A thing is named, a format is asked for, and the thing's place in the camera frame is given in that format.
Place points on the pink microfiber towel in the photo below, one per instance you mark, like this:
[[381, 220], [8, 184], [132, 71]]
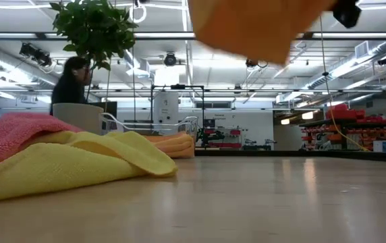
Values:
[[7, 131]]

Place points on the background black robot arm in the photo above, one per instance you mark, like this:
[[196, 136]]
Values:
[[210, 136]]

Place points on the yellow microfiber towel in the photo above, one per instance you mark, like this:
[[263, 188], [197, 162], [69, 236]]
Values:
[[61, 168]]

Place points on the white ceiling vent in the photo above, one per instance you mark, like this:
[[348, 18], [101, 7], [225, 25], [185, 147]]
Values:
[[361, 49]]

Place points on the shelf with red bins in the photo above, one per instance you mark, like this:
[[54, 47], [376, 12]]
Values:
[[345, 113]]

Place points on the white and blue box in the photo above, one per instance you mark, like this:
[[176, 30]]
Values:
[[383, 146]]

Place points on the round black ceiling fixture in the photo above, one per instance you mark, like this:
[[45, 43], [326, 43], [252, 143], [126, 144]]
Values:
[[170, 59]]

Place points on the green leafy plant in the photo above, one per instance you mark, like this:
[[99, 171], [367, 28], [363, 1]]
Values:
[[95, 30]]

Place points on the clear plastic bin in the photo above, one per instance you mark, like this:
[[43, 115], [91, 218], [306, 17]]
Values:
[[105, 118]]

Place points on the white plant pot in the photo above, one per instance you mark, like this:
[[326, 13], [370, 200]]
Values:
[[78, 116]]

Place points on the person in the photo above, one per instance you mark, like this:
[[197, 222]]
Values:
[[66, 91]]

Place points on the glowing wall lamp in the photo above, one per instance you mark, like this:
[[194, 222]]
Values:
[[307, 115], [284, 121]]

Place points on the black aluminium table frame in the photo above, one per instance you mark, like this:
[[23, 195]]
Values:
[[280, 153]]

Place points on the black overhead frame bar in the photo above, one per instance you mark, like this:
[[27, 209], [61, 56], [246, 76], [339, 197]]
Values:
[[40, 35]]

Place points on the black ceiling camera cluster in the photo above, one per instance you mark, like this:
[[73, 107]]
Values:
[[36, 54]]

